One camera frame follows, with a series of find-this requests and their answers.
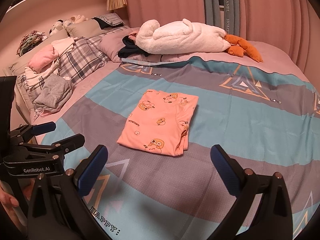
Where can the floral cloth bundle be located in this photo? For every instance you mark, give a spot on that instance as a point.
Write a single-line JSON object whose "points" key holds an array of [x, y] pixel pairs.
{"points": [[30, 41]]}

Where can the plaid folded cloth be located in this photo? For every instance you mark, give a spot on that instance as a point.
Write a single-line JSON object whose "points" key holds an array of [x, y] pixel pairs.
{"points": [[111, 18]]}

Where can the dark navy clothing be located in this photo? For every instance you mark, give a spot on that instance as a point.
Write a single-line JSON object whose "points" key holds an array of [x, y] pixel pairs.
{"points": [[130, 48]]}

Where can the grey garment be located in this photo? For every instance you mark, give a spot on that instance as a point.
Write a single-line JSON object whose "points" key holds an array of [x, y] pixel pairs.
{"points": [[53, 91]]}

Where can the pink folded cloth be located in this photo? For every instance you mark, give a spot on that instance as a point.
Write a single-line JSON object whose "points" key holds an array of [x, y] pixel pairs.
{"points": [[42, 57]]}

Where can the person's left hand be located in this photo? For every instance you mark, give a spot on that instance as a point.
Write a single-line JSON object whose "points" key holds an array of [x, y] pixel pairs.
{"points": [[7, 197]]}

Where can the pink curtain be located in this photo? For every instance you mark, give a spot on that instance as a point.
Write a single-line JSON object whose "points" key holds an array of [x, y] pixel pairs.
{"points": [[270, 10]]}

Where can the small white plush toy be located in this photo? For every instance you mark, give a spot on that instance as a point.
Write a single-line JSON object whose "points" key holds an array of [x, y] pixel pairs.
{"points": [[56, 27], [75, 20]]}

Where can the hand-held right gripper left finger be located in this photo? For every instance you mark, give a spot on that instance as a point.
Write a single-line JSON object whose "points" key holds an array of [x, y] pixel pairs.
{"points": [[91, 172]]}

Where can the blue grey curtain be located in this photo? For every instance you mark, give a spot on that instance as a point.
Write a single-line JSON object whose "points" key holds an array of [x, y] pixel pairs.
{"points": [[212, 5]]}

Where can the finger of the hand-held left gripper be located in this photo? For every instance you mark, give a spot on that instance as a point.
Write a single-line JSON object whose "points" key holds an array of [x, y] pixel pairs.
{"points": [[43, 128], [72, 141]]}

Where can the white fluffy blanket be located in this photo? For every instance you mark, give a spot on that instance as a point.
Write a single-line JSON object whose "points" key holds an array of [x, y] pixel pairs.
{"points": [[175, 40]]}

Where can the lilac pillow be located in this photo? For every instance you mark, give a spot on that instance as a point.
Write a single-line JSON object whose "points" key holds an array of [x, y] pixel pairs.
{"points": [[110, 45]]}

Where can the pink bed sheet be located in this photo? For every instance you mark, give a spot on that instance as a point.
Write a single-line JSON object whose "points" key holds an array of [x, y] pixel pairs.
{"points": [[270, 52]]}

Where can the pink cartoon print shirt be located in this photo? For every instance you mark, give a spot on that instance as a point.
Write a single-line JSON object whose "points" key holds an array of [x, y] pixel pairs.
{"points": [[155, 125]]}

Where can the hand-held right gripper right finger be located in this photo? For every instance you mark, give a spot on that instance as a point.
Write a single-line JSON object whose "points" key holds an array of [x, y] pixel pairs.
{"points": [[222, 171]]}

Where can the blue grey printed blanket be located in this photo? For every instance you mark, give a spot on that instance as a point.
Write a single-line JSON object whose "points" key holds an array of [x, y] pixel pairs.
{"points": [[237, 120]]}

